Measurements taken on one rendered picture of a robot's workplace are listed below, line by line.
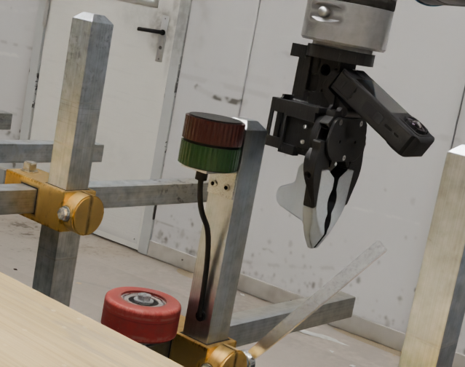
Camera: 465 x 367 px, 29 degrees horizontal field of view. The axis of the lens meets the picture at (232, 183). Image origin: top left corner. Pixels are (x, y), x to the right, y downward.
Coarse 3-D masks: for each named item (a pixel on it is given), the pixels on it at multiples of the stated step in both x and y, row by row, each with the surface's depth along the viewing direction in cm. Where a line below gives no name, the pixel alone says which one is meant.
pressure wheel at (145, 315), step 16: (128, 288) 97; (144, 288) 98; (112, 304) 92; (128, 304) 92; (144, 304) 94; (160, 304) 94; (176, 304) 95; (112, 320) 92; (128, 320) 91; (144, 320) 91; (160, 320) 91; (176, 320) 94; (128, 336) 91; (144, 336) 91; (160, 336) 92
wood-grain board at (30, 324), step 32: (0, 288) 91; (32, 288) 93; (0, 320) 83; (32, 320) 84; (64, 320) 86; (0, 352) 76; (32, 352) 77; (64, 352) 78; (96, 352) 80; (128, 352) 81
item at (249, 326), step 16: (272, 304) 116; (288, 304) 117; (336, 304) 123; (352, 304) 127; (240, 320) 108; (256, 320) 109; (272, 320) 112; (304, 320) 118; (320, 320) 121; (336, 320) 124; (240, 336) 107; (256, 336) 110; (160, 352) 96
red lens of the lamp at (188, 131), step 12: (192, 120) 88; (204, 120) 87; (192, 132) 88; (204, 132) 87; (216, 132) 87; (228, 132) 87; (240, 132) 88; (216, 144) 87; (228, 144) 88; (240, 144) 89
